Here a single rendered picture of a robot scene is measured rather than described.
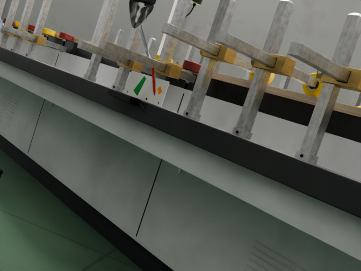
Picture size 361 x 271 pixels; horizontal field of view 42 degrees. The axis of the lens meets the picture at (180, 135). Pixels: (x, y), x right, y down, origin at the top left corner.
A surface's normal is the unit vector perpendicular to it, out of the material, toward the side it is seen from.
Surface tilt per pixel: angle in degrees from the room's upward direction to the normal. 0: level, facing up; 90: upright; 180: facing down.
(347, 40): 90
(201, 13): 90
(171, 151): 90
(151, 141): 90
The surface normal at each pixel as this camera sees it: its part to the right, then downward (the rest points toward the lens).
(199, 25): -0.22, 0.00
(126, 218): -0.72, -0.19
